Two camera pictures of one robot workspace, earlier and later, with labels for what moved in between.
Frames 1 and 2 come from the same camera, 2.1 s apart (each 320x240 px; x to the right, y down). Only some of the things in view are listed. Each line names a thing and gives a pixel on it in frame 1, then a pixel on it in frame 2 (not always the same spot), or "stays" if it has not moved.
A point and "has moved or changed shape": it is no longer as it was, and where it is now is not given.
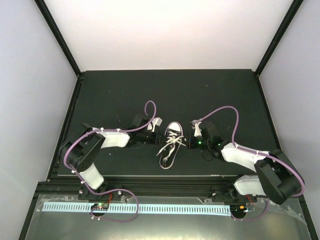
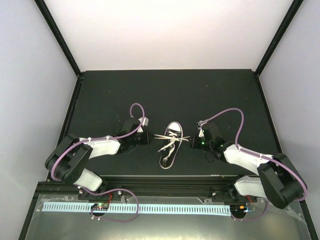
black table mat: [178, 119] stays
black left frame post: [57, 33] stays
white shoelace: [172, 140] has moved or changed shape
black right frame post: [278, 37] stays
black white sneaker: [173, 136] stays
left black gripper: [156, 141] -> [147, 139]
